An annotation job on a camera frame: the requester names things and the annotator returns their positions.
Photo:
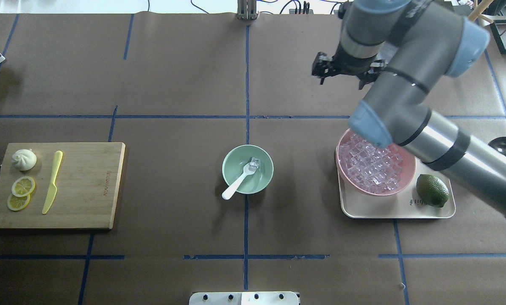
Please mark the lemon slice upper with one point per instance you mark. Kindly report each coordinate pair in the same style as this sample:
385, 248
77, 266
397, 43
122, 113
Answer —
23, 186

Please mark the wooden stand with round base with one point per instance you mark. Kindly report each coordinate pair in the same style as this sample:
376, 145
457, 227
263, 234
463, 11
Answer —
477, 12

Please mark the white steamed bun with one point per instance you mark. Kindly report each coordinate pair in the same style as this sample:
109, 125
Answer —
23, 159

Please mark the single clear ice cube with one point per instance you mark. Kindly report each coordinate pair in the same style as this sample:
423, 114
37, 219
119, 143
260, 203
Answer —
254, 164

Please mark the clear ice cubes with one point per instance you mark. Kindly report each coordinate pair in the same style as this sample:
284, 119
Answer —
374, 169

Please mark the white plastic spoon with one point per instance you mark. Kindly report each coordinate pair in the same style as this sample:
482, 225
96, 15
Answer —
229, 192

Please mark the green lime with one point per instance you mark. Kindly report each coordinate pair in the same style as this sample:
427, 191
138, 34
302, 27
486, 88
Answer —
432, 190

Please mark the black power strip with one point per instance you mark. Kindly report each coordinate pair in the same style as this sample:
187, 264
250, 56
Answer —
298, 7

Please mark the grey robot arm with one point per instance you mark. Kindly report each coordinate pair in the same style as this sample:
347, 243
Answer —
430, 42

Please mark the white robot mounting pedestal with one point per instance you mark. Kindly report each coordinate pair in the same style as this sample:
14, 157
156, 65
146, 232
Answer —
245, 298

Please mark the lemon slice lower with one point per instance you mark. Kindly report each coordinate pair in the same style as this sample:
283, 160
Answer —
15, 203

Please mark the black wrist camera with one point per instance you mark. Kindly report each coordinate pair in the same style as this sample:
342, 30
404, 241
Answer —
322, 67

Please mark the lemon slice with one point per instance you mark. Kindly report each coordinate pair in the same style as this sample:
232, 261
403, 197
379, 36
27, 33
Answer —
15, 203
23, 186

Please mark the mint green bowl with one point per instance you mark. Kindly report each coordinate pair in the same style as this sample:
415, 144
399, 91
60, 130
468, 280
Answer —
239, 157

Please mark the aluminium frame post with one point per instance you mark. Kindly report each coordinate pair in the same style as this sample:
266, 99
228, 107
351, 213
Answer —
247, 10

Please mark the yellow plastic knife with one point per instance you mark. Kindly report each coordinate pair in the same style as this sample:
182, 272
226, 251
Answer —
52, 187

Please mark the pink bowl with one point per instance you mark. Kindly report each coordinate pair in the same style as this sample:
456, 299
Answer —
406, 176

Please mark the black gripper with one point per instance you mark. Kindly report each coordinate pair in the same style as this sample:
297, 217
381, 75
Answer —
351, 65

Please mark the cream plastic tray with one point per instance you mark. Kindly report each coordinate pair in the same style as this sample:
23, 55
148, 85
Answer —
405, 204

